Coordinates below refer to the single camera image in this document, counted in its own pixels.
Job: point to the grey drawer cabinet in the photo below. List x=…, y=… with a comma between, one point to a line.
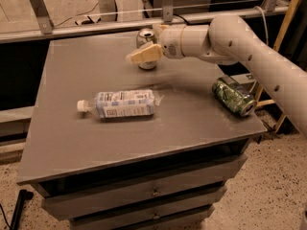
x=136, y=173

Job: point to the metal railing bar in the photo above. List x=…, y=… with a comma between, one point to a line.
x=118, y=27

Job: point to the left metal bracket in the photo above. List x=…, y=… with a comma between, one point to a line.
x=42, y=16

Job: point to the black stand foot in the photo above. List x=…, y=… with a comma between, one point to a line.
x=23, y=196

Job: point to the clear plastic water bottle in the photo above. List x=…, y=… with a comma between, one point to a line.
x=120, y=104

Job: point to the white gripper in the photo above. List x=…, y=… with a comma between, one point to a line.
x=170, y=42

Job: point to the middle metal bracket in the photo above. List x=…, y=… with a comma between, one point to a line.
x=167, y=10

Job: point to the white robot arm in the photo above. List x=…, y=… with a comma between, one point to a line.
x=226, y=40

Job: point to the green soda can lying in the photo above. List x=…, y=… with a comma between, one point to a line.
x=233, y=96

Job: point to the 7up soda can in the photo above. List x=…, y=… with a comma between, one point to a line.
x=145, y=35

